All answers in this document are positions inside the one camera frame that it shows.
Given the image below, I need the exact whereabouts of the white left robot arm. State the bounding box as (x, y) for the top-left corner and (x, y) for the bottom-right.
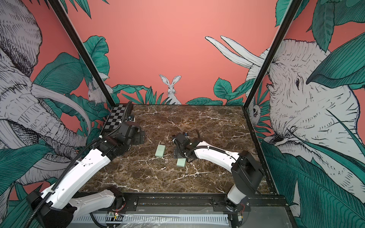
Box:
(24, 121), (145, 228)

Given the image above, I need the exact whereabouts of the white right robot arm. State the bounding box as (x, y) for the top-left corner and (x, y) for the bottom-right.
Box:
(172, 133), (264, 208)

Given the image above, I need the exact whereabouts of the mint green closed box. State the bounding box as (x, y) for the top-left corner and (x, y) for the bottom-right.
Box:
(176, 158), (186, 167)

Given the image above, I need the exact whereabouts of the black white checkerboard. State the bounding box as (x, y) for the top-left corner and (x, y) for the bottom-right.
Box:
(103, 104), (127, 131)

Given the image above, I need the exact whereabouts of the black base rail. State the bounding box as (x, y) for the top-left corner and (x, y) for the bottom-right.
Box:
(122, 192), (287, 213)

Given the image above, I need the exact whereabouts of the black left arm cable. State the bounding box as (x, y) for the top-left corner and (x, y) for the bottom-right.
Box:
(24, 101), (135, 228)

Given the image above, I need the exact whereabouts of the white slotted cable duct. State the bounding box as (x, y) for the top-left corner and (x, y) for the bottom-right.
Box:
(71, 213), (230, 226)

